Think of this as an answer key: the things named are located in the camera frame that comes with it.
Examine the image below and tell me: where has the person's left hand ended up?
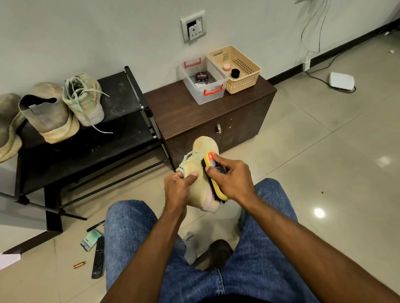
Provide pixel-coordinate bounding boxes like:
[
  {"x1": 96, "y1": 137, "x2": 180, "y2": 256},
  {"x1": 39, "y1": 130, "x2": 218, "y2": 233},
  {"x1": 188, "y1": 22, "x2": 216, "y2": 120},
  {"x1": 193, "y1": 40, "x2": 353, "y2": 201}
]
[{"x1": 164, "y1": 171, "x2": 200, "y2": 216}]

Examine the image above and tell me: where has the person's right hand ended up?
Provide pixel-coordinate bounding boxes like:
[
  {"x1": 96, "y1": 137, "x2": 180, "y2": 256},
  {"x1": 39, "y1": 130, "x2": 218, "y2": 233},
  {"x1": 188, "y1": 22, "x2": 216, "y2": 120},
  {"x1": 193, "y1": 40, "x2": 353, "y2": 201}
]
[{"x1": 205, "y1": 154, "x2": 258, "y2": 210}]

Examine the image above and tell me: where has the black orange shoe brush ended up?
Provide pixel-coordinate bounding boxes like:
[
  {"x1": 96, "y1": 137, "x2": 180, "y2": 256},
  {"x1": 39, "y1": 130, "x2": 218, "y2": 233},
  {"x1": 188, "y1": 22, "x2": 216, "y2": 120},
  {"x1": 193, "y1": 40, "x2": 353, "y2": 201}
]
[{"x1": 201, "y1": 151, "x2": 230, "y2": 203}]

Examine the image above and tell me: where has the pale green lace-up shoe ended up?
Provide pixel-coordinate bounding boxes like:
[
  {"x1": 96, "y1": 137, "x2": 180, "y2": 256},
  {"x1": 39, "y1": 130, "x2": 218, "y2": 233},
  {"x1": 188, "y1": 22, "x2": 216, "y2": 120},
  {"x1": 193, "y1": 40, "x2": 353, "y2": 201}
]
[
  {"x1": 175, "y1": 135, "x2": 227, "y2": 213},
  {"x1": 61, "y1": 74, "x2": 113, "y2": 134}
]

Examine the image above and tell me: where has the clear plastic storage box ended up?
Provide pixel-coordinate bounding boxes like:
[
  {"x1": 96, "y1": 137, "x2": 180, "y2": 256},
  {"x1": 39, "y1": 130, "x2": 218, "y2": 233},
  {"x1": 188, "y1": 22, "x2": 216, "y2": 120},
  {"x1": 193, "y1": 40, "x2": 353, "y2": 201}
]
[{"x1": 180, "y1": 57, "x2": 227, "y2": 105}]

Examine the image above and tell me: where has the beige plastic basket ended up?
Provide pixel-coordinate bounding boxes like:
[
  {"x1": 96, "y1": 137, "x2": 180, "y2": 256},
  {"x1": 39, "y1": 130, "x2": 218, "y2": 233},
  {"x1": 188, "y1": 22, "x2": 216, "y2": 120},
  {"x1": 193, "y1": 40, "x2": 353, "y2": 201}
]
[{"x1": 205, "y1": 45, "x2": 262, "y2": 95}]

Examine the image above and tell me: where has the worn tan slip-on shoe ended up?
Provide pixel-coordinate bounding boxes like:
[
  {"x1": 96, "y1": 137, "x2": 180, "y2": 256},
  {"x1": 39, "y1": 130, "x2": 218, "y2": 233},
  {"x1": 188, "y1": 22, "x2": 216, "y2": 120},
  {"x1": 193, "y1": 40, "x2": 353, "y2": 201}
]
[
  {"x1": 18, "y1": 82, "x2": 81, "y2": 145},
  {"x1": 0, "y1": 94, "x2": 25, "y2": 164}
]

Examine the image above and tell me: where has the person's right forearm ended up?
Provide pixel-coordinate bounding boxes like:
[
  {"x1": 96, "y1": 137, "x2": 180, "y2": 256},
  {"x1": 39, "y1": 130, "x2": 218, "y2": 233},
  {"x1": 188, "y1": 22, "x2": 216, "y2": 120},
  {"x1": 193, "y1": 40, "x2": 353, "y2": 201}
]
[{"x1": 242, "y1": 192, "x2": 400, "y2": 303}]

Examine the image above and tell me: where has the person's left forearm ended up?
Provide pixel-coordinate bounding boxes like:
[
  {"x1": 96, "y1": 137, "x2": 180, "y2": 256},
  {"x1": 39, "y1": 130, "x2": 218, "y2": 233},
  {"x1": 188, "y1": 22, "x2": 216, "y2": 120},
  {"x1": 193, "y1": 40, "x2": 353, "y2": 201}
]
[{"x1": 101, "y1": 206, "x2": 188, "y2": 303}]

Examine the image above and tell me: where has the person's left leg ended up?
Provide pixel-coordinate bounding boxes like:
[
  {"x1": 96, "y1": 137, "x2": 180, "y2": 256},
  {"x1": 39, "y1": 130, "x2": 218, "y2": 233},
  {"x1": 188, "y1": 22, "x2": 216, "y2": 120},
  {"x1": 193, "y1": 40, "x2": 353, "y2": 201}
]
[{"x1": 104, "y1": 199, "x2": 220, "y2": 303}]

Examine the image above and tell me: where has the person's leg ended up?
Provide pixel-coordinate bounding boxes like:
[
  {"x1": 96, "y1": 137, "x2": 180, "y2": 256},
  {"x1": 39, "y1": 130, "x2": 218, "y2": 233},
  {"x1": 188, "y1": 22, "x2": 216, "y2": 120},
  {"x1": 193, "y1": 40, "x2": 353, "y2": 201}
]
[
  {"x1": 215, "y1": 179, "x2": 320, "y2": 303},
  {"x1": 104, "y1": 199, "x2": 220, "y2": 303}
]

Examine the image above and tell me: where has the dark brown wooden cabinet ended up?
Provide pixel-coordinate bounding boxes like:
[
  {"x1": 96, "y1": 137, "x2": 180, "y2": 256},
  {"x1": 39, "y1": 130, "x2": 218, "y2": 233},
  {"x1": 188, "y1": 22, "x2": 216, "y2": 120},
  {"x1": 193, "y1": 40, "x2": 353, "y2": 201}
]
[{"x1": 143, "y1": 75, "x2": 278, "y2": 169}]

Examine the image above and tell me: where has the person's right leg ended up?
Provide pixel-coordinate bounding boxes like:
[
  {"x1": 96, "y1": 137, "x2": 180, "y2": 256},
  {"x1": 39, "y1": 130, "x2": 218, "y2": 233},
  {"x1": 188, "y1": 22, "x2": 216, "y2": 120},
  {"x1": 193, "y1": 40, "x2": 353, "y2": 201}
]
[{"x1": 215, "y1": 179, "x2": 320, "y2": 303}]

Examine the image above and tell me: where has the black metal shoe rack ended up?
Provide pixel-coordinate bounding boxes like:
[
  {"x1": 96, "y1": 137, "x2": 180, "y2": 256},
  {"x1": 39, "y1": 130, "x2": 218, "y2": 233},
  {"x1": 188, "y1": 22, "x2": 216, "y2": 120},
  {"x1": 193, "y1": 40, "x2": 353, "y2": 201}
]
[{"x1": 0, "y1": 65, "x2": 175, "y2": 253}]

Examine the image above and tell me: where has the green paper packet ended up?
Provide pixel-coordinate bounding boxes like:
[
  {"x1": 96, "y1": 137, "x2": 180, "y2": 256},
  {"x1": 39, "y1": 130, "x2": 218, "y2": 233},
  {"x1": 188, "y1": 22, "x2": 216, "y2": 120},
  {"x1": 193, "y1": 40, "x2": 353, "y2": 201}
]
[{"x1": 80, "y1": 228, "x2": 104, "y2": 252}]

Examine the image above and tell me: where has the black remote control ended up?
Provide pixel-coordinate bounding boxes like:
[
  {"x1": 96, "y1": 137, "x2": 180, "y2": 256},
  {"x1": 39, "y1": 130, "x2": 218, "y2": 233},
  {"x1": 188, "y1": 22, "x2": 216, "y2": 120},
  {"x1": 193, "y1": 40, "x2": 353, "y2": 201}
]
[{"x1": 91, "y1": 235, "x2": 106, "y2": 279}]

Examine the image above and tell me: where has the white router box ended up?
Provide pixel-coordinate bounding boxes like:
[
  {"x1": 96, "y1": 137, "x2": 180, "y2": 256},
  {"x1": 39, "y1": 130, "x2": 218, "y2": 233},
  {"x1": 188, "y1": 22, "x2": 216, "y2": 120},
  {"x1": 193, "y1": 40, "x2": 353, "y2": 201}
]
[{"x1": 328, "y1": 72, "x2": 357, "y2": 93}]

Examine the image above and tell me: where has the white paper sheet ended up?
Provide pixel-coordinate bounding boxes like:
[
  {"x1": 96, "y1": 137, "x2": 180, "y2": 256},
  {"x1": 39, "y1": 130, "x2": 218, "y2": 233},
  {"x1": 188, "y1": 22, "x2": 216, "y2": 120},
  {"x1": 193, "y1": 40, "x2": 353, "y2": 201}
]
[{"x1": 0, "y1": 253, "x2": 22, "y2": 271}]

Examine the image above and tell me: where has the white wall socket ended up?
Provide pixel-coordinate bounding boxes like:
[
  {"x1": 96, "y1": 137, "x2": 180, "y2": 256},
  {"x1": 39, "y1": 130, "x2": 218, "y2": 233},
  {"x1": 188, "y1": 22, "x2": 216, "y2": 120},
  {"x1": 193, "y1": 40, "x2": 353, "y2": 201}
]
[{"x1": 180, "y1": 10, "x2": 207, "y2": 45}]

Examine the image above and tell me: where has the white cable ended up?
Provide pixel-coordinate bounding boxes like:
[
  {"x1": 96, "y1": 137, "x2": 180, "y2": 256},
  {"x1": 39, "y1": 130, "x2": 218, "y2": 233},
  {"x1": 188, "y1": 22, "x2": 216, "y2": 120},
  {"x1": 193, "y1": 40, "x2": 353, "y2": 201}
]
[{"x1": 300, "y1": 0, "x2": 357, "y2": 94}]

